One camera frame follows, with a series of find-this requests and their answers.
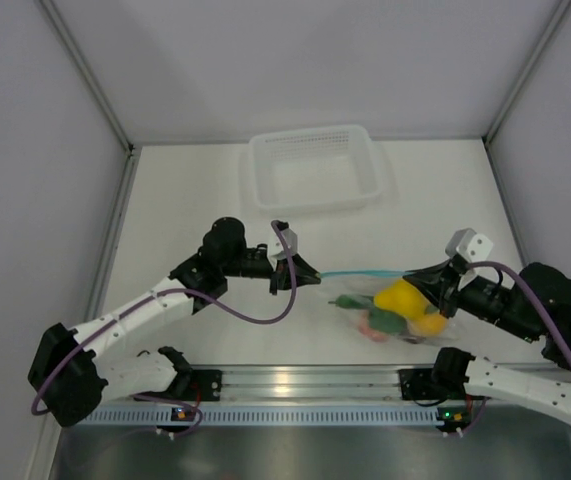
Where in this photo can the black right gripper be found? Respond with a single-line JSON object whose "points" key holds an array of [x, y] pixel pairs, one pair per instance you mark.
{"points": [[447, 297]]}

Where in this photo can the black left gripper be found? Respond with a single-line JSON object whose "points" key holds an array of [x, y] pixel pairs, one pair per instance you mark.
{"points": [[303, 272]]}

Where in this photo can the clear zip top bag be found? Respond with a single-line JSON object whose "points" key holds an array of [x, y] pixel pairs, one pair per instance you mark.
{"points": [[369, 283]]}

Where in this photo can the green fake bell pepper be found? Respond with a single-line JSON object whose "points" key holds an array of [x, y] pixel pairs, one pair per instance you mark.
{"points": [[387, 322]]}

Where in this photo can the green fake chili pepper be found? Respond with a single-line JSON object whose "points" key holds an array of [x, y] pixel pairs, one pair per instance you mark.
{"points": [[352, 302]]}

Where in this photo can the purple fake onion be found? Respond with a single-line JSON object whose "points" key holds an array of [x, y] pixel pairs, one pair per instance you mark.
{"points": [[412, 339]]}

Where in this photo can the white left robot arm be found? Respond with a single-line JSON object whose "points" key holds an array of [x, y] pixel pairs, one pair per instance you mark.
{"points": [[77, 369]]}

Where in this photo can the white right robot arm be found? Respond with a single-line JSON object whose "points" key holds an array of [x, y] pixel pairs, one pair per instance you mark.
{"points": [[520, 350]]}

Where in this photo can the fake orange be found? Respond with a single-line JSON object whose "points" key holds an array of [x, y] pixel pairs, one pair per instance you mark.
{"points": [[428, 325]]}

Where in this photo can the fake peach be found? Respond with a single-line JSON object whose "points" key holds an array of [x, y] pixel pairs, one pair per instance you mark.
{"points": [[372, 334]]}

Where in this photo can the white plastic basket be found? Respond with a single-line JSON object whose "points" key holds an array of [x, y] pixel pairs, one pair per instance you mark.
{"points": [[314, 170]]}

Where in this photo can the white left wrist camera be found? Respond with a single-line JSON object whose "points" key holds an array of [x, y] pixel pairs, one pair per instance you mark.
{"points": [[283, 241]]}

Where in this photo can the black right base bracket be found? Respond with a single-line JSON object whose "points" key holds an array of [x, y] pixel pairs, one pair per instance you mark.
{"points": [[416, 385]]}

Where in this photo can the black base bracket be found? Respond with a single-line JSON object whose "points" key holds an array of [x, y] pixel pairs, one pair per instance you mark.
{"points": [[416, 385], [196, 385]]}

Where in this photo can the aluminium mounting rail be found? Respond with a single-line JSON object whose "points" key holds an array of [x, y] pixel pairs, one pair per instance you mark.
{"points": [[290, 382]]}

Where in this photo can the black left base bracket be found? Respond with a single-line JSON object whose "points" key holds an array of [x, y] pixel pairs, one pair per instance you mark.
{"points": [[196, 385]]}

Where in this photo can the slotted white cable duct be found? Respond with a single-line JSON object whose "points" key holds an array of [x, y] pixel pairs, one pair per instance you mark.
{"points": [[145, 414]]}

